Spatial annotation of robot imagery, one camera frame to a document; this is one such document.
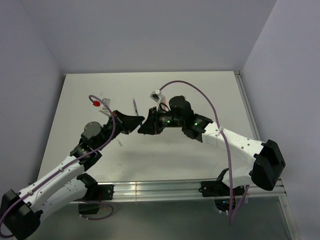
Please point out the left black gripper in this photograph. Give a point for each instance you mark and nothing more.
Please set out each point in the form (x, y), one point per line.
(127, 123)

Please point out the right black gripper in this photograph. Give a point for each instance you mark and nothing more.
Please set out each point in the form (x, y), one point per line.
(152, 125)

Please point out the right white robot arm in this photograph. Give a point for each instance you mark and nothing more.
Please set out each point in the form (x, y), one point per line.
(264, 162)

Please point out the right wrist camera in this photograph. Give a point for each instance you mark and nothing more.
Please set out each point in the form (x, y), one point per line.
(160, 100)

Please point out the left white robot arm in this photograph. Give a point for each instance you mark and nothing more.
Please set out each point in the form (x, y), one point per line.
(22, 212)

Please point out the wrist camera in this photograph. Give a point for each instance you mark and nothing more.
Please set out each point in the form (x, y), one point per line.
(103, 109)
(160, 100)

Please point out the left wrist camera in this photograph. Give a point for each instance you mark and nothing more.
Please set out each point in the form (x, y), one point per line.
(103, 109)

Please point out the purple pen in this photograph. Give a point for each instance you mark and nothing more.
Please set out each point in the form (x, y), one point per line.
(135, 106)

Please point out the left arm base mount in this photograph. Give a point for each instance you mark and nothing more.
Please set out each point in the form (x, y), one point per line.
(95, 199)

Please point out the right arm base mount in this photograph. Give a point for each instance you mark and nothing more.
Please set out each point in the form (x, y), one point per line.
(216, 188)

